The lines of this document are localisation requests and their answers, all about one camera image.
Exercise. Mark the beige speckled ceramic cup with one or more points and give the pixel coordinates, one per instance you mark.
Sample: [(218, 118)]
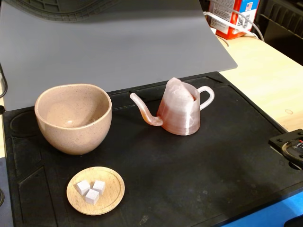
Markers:
[(71, 139)]

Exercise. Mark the black work tray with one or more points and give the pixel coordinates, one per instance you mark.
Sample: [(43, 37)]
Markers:
[(213, 165)]

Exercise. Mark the black plastic crate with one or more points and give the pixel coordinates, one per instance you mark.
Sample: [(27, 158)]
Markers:
[(284, 21)]

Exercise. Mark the red blue labelled container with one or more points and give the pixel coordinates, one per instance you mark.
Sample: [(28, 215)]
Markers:
[(225, 14)]

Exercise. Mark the round wooden saucer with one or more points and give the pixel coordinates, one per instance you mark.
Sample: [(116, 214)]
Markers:
[(111, 189)]

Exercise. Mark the grey flexible backdrop sheet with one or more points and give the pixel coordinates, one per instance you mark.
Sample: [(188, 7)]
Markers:
[(118, 47)]

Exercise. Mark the white sugar cube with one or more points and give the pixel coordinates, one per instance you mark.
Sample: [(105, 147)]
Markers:
[(82, 188), (99, 186), (91, 197)]

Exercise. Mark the black ribbed rubber mat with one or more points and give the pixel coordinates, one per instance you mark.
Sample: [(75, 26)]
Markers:
[(47, 7)]

